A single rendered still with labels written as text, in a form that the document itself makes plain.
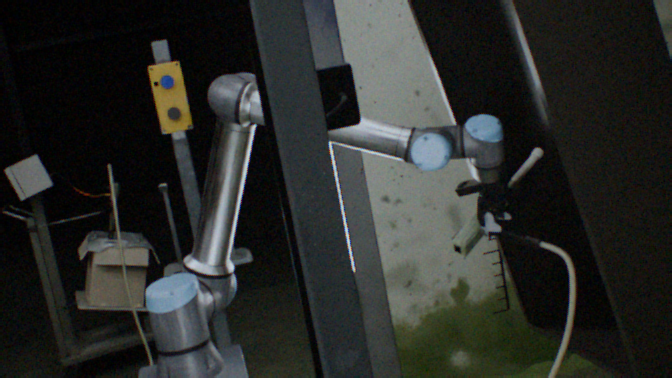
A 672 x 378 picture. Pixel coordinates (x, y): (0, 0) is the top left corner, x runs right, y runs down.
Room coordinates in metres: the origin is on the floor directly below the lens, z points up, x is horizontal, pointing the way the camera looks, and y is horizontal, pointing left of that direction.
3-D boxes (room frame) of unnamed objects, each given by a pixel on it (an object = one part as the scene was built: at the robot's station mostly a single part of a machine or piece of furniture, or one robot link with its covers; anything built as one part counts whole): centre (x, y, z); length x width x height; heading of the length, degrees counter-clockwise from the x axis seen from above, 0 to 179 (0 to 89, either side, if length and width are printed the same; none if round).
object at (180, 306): (1.98, 0.48, 0.83); 0.17 x 0.15 x 0.18; 163
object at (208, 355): (1.97, 0.48, 0.69); 0.19 x 0.19 x 0.10
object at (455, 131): (1.90, -0.31, 1.16); 0.12 x 0.12 x 0.09; 73
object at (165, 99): (2.80, 0.53, 1.42); 0.12 x 0.06 x 0.26; 100
